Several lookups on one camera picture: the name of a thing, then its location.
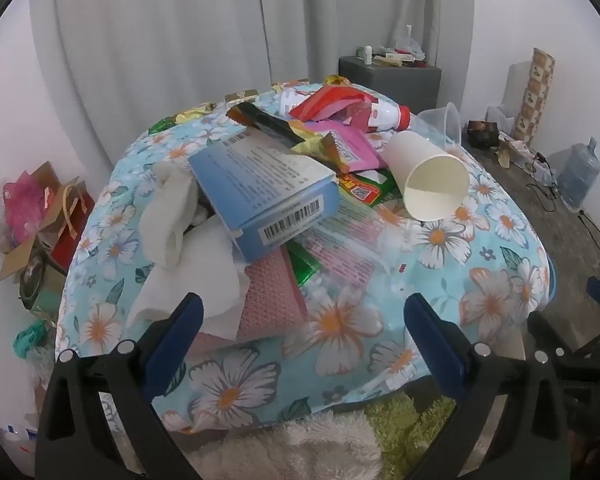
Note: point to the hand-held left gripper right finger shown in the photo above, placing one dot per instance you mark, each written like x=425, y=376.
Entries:
x=435, y=345

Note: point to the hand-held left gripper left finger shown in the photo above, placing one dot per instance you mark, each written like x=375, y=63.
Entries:
x=172, y=345

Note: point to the white paper napkin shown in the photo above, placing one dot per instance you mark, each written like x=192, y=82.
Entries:
x=195, y=280

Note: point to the white tissue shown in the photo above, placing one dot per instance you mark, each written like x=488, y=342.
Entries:
x=165, y=210

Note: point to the white paper cup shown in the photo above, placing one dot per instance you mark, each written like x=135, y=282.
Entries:
x=420, y=160

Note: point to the blue cardboard box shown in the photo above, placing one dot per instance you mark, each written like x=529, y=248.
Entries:
x=260, y=180

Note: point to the clear plastic cup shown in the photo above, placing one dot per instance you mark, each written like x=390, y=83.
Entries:
x=442, y=120

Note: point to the floral light blue tablecloth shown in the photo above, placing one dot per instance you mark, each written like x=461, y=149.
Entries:
x=480, y=305

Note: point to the green fuzzy rug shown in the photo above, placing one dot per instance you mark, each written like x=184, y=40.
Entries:
x=395, y=435

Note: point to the pink textured cloth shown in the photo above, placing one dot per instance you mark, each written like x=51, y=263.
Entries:
x=275, y=290

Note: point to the blue water jug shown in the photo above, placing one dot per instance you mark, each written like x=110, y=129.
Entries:
x=580, y=170

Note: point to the red bag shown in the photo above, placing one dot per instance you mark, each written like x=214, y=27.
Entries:
x=70, y=245

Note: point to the teal cloth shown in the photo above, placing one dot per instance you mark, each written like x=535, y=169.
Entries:
x=27, y=340

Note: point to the metal pot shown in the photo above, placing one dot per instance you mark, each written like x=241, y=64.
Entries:
x=37, y=280

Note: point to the green foil wrapper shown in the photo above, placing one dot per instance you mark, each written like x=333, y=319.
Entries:
x=302, y=265

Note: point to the white fluffy rug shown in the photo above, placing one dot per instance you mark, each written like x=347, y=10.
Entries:
x=290, y=450

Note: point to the white printed papers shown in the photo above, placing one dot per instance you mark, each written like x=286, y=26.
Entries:
x=520, y=152

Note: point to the green red packet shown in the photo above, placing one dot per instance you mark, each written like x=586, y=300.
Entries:
x=362, y=190

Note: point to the dark brown box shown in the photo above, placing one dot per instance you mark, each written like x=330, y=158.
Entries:
x=482, y=134

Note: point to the pink mesh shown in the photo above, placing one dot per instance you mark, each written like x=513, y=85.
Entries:
x=22, y=200

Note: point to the patterned paper roll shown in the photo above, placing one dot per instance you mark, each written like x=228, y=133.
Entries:
x=535, y=95

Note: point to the green candy wrapper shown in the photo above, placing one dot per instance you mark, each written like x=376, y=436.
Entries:
x=161, y=125

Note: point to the white board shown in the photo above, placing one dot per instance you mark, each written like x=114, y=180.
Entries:
x=512, y=85

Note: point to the red white plastic bottle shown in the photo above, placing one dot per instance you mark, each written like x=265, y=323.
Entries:
x=380, y=115

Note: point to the black gold wrapper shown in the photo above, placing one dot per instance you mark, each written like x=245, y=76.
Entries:
x=265, y=120

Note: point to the grey cabinet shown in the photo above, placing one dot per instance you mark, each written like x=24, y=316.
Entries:
x=405, y=85

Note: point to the beige flat box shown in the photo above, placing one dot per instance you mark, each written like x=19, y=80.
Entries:
x=390, y=61

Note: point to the small white jar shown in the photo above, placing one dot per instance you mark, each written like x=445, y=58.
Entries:
x=366, y=54

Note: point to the clear plastic bag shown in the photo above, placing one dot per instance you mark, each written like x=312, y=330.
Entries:
x=407, y=42

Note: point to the grey curtain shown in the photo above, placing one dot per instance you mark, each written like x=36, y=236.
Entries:
x=180, y=35

